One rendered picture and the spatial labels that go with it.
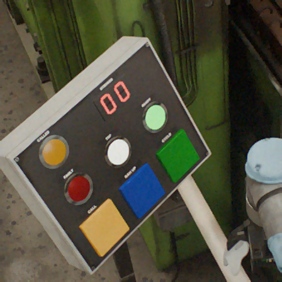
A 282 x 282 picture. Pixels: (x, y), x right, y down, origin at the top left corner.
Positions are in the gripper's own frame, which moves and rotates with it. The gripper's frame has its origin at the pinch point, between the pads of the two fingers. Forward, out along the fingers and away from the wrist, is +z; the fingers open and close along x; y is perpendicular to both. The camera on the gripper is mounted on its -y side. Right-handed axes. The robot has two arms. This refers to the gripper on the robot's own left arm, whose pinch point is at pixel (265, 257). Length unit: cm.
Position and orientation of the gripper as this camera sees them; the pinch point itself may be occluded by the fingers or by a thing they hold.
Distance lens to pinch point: 148.9
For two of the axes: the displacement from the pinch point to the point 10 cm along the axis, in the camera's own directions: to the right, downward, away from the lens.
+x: 9.9, -1.0, -0.5
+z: 1.0, 5.9, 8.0
